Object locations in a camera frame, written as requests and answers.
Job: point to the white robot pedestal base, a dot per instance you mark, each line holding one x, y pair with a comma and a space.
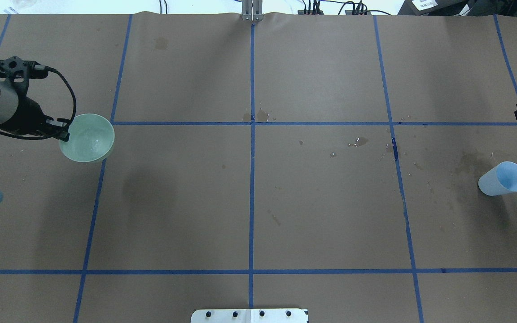
265, 315

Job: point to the pale green ceramic bowl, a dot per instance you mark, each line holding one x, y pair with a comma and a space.
91, 139

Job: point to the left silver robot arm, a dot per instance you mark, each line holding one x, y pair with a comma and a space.
9, 103

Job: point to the aluminium frame post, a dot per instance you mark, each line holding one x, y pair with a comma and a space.
252, 10

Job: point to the light blue plastic cup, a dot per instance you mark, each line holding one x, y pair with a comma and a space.
500, 180

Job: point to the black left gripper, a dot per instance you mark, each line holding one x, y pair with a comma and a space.
29, 117

